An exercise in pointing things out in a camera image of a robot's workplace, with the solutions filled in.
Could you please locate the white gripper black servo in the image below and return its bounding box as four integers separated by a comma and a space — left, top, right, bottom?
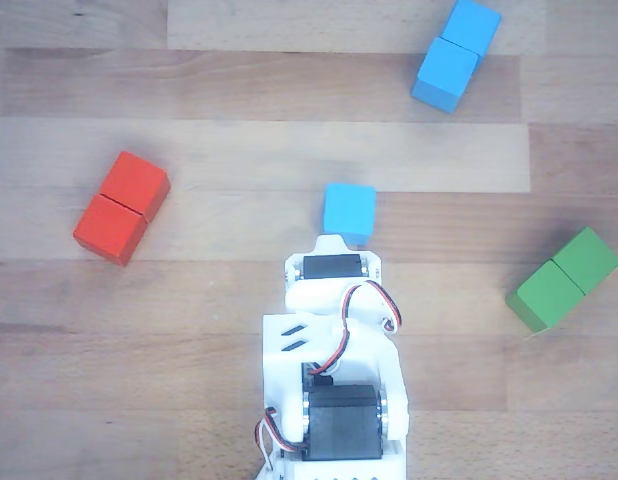
283, 233, 390, 321

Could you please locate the small blue cube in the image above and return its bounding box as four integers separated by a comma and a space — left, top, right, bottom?
321, 183, 378, 247

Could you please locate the long blue block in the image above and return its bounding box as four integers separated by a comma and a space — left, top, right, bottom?
410, 0, 503, 115

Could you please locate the long red block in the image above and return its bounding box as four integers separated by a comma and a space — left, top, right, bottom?
72, 151, 171, 267

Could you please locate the long green block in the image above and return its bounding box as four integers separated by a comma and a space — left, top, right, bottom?
505, 226, 618, 335

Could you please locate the looped gripper servo cable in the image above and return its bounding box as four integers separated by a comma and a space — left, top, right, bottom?
308, 279, 405, 377

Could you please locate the forearm servo cable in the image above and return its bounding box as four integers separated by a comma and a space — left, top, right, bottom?
253, 407, 303, 474

